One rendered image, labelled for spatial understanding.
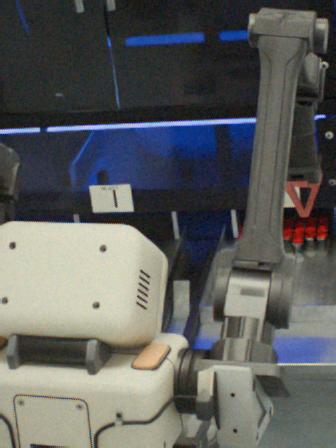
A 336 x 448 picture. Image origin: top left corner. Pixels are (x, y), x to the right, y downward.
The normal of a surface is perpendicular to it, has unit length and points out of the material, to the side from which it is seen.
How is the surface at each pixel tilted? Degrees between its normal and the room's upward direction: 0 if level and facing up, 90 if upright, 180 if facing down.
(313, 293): 0
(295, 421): 90
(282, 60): 60
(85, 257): 48
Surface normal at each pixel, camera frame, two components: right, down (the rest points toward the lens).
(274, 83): -0.15, -0.06
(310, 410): -0.18, 0.46
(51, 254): -0.29, -0.26
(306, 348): -0.12, -0.89
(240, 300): -0.11, -0.43
